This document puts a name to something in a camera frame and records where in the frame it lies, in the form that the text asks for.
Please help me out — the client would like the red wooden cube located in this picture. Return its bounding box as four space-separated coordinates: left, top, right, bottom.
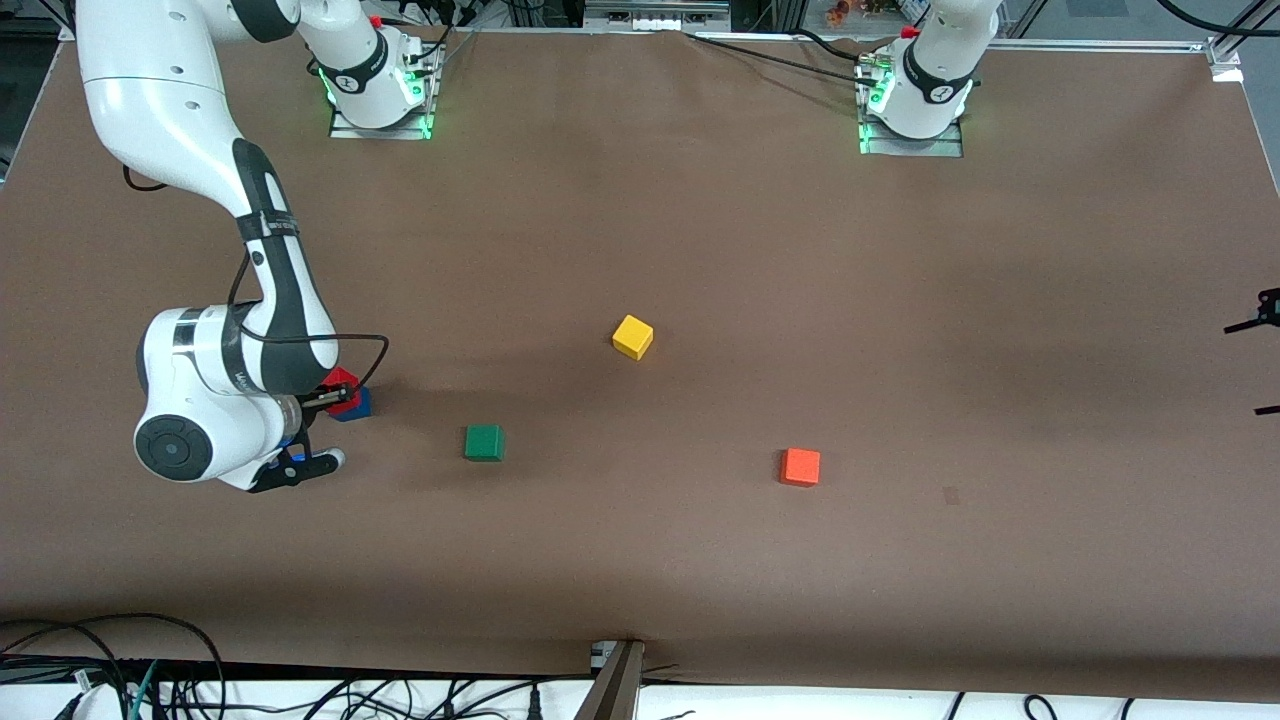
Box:
322 367 363 417

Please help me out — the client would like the yellow wooden cube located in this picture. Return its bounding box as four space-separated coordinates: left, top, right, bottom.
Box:
611 313 655 362

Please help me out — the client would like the brown table cover sheet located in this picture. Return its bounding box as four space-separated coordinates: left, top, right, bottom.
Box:
0 18 1280 701

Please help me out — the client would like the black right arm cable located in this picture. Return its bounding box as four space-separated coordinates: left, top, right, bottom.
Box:
228 255 390 401

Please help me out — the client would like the black looping cable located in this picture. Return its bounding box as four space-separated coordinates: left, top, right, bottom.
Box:
0 612 227 720

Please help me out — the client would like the aluminium table frame profile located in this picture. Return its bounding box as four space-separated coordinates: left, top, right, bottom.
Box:
975 0 1280 83

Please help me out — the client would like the teal cable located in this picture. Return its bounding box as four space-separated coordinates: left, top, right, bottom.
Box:
125 660 161 720

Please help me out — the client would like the thin grey base cable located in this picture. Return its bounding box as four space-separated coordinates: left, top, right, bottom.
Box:
428 28 483 101

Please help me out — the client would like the aluminium camera stand bar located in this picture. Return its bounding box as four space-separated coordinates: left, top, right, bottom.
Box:
575 640 646 720

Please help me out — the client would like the grey metal rail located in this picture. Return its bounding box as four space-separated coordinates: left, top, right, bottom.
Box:
585 0 731 29

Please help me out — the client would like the black base cable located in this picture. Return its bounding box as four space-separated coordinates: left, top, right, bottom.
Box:
690 34 876 87
795 28 873 65

